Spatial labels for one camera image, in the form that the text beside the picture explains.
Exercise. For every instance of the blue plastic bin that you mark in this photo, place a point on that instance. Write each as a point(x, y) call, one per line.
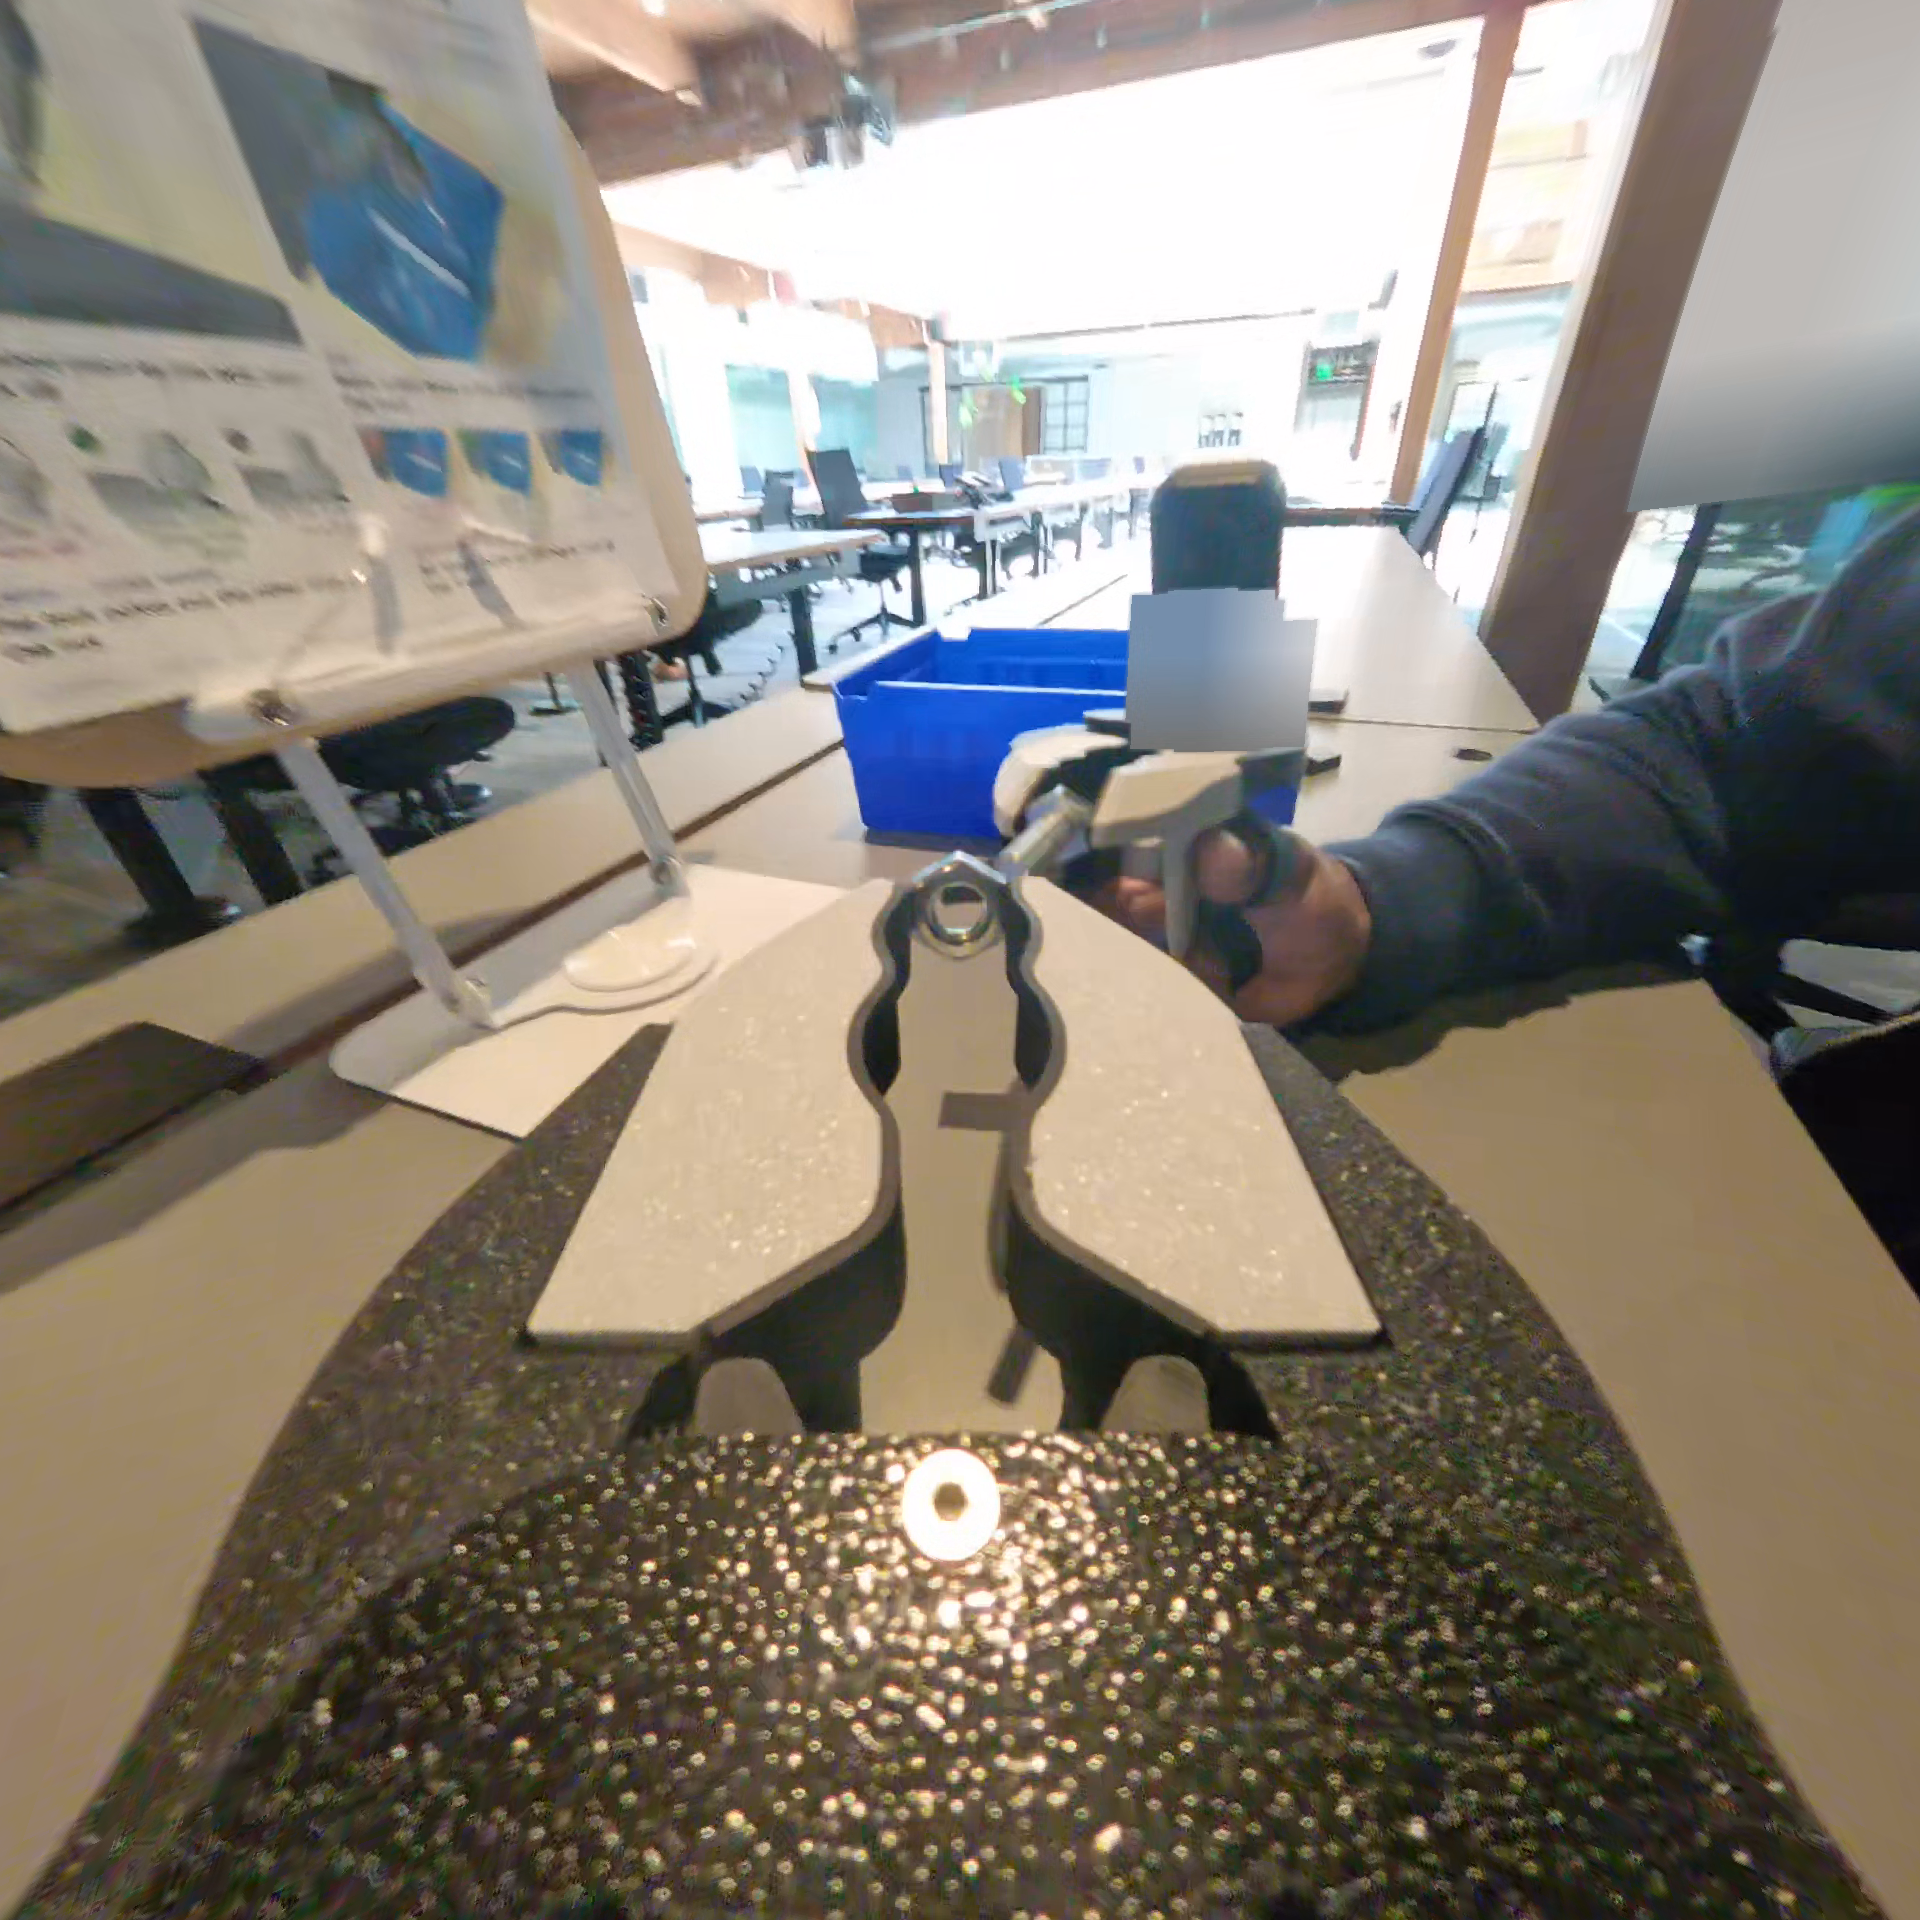
point(930, 749)

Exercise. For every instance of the printed instruction sheet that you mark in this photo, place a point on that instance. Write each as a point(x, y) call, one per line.
point(178, 450)

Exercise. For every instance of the person's dark jacket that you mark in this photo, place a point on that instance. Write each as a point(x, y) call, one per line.
point(1860, 1141)

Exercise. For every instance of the person's right forearm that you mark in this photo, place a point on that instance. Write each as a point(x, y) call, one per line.
point(1619, 840)

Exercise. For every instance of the wooden pillar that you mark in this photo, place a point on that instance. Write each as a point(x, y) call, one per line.
point(1461, 227)
point(1619, 373)

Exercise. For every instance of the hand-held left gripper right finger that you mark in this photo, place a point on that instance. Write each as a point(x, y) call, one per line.
point(1185, 1171)

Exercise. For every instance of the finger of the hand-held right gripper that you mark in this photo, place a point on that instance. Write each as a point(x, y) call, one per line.
point(1164, 795)
point(1041, 761)

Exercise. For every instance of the white office desk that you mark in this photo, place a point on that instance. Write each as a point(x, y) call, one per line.
point(764, 547)

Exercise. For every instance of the black office chair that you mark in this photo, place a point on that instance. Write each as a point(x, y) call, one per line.
point(1447, 486)
point(422, 737)
point(839, 486)

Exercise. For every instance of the dark wooden table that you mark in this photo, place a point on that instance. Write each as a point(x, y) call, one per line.
point(915, 520)

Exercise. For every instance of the person's right hand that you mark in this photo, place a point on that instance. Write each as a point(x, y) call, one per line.
point(1319, 946)

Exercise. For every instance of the white document stand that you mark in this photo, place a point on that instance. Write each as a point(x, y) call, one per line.
point(493, 1051)

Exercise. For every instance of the silver hex nut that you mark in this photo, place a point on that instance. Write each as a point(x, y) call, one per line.
point(968, 873)

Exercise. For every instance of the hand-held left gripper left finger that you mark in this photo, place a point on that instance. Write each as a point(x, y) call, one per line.
point(719, 1171)

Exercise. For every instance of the silver hex bolt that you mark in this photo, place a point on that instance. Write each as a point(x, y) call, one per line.
point(1034, 845)

